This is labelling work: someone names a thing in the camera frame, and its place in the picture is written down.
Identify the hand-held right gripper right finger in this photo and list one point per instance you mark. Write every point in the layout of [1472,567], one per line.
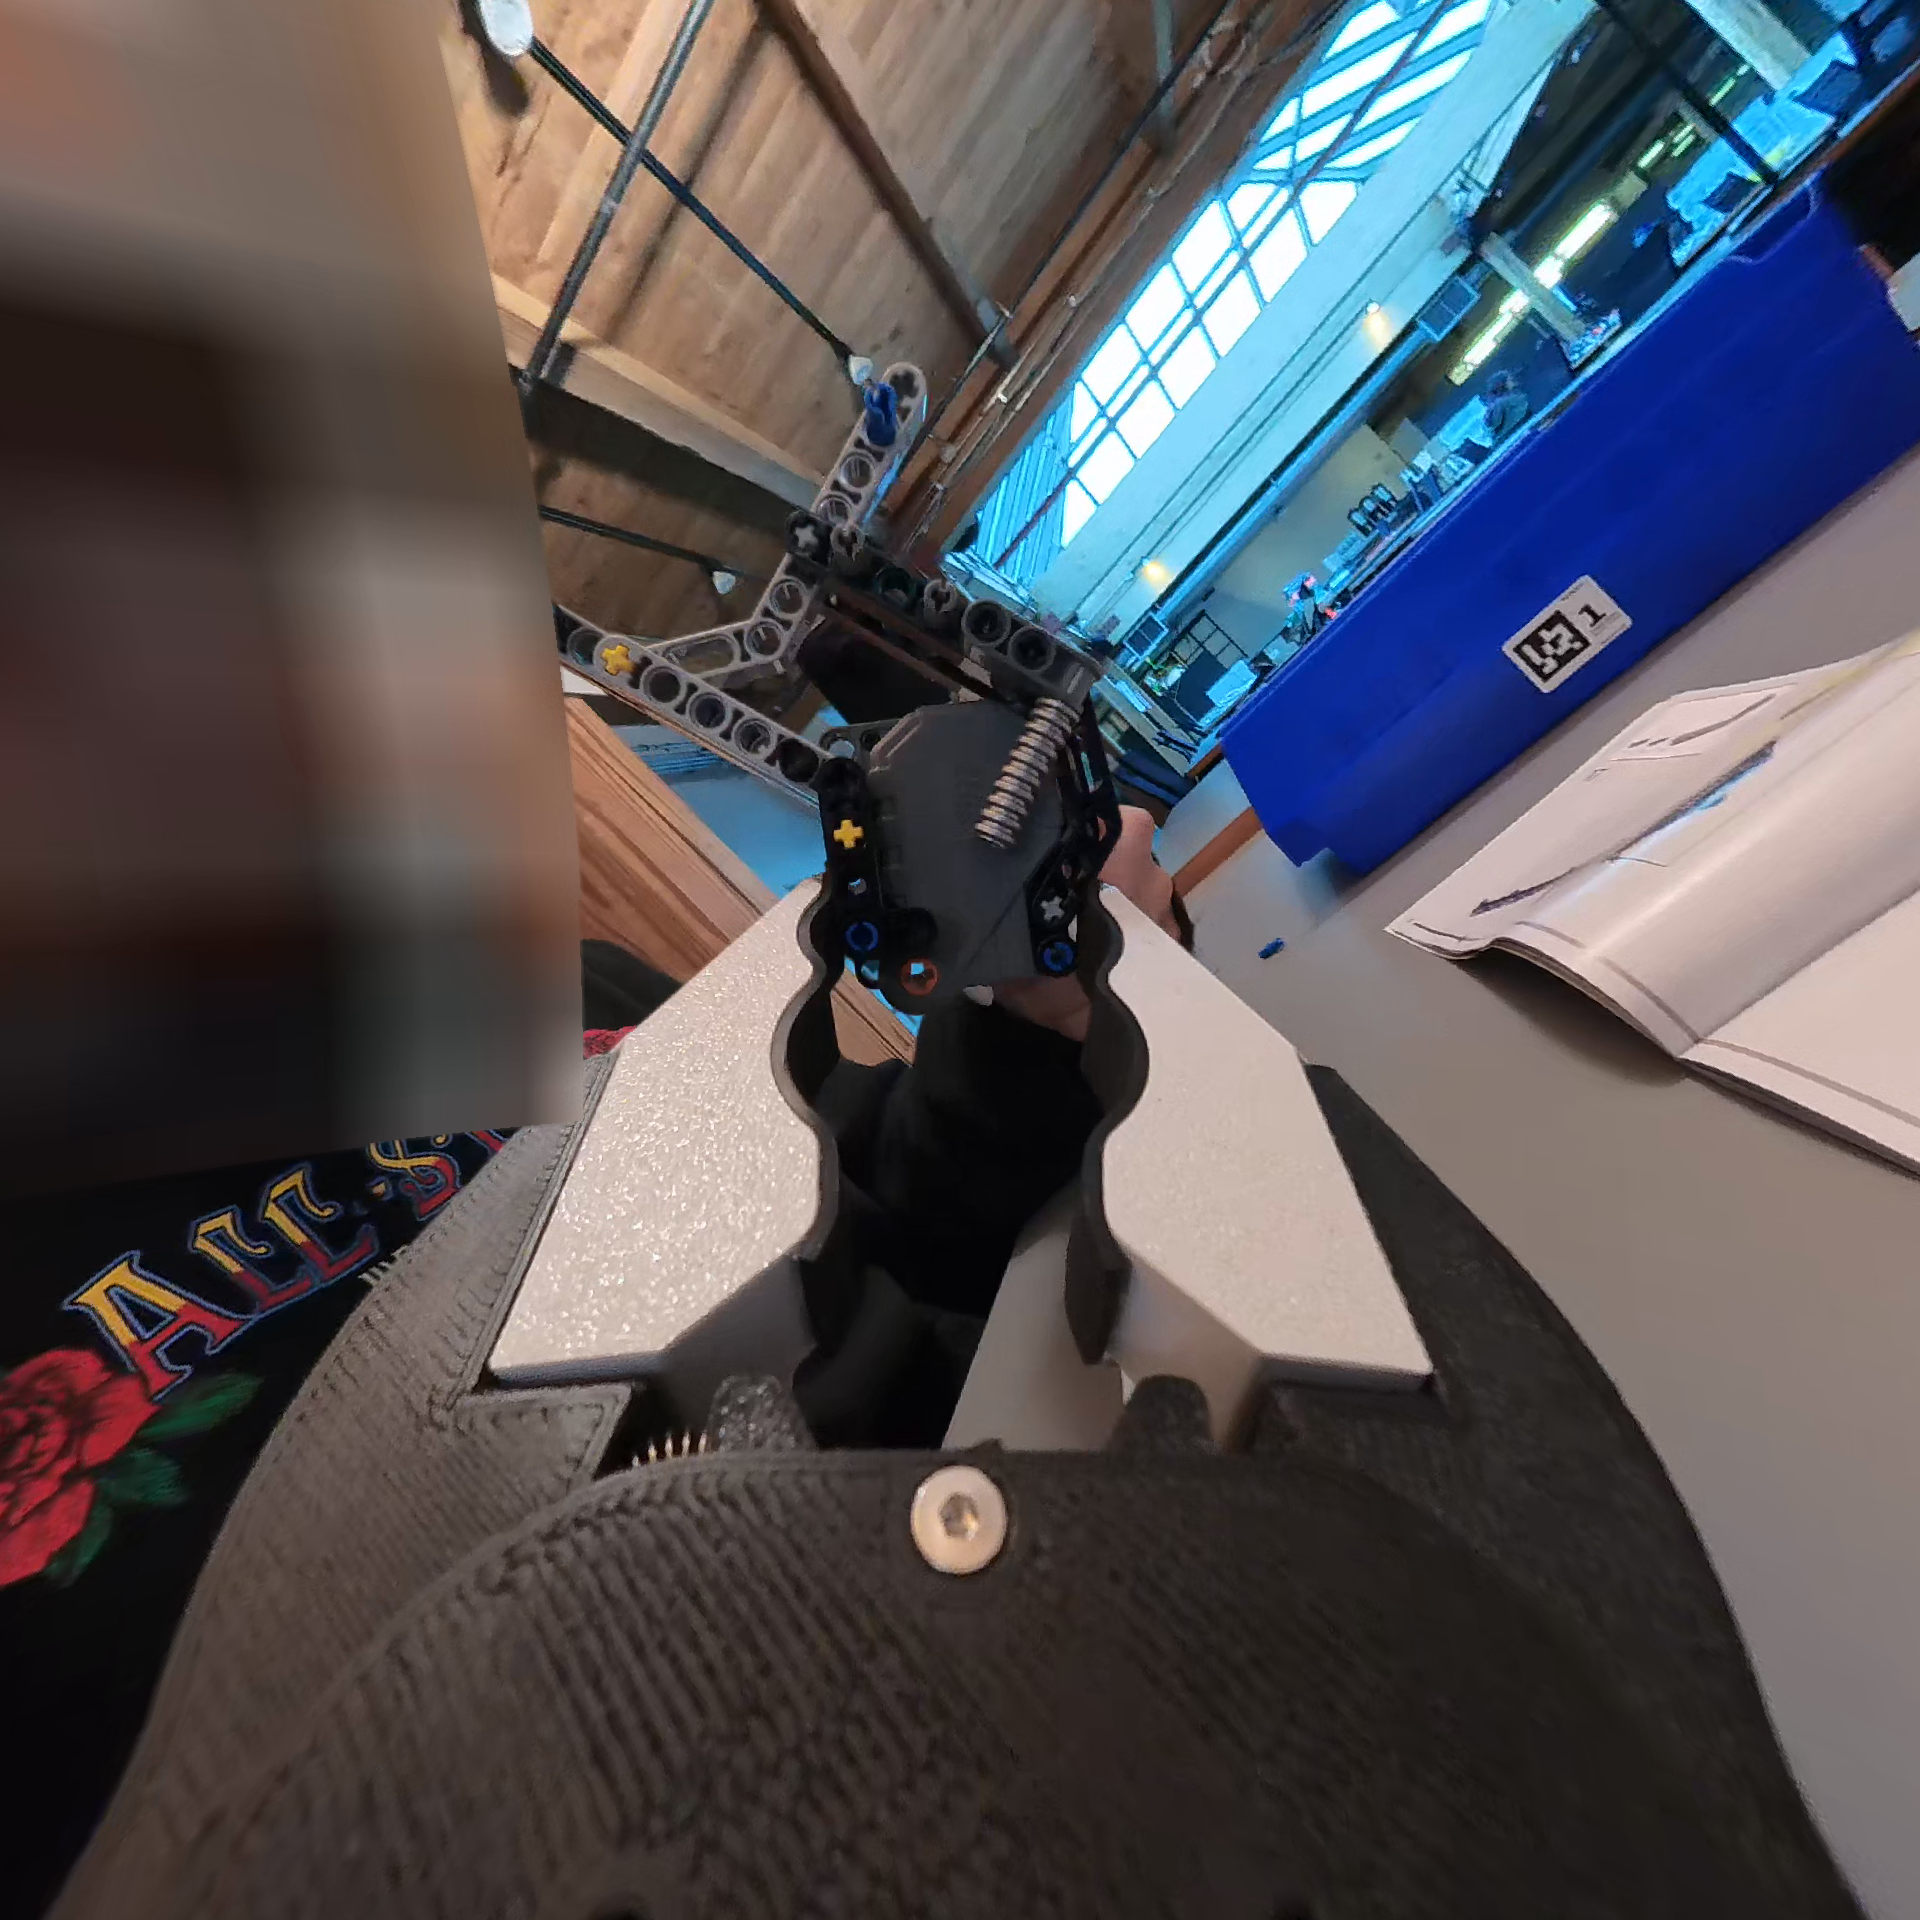
[1263,1199]

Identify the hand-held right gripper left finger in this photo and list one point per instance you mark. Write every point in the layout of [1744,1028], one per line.
[662,1168]

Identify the grey black toy brick model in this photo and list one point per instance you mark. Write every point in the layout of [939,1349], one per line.
[930,808]

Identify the person's left hand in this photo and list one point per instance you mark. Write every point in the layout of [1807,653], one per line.
[1144,872]

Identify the wooden board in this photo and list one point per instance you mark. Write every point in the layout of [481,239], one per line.
[662,857]

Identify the open instruction booklet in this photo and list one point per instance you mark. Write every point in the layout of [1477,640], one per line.
[1725,899]

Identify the white marker tag sticker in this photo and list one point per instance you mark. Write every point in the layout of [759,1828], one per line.
[1567,634]

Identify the blue plastic bin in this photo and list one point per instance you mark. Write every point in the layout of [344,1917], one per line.
[1575,510]

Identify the large paned window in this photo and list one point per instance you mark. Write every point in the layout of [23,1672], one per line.
[1200,302]

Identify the ceiling lamp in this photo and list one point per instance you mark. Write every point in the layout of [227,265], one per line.
[502,20]

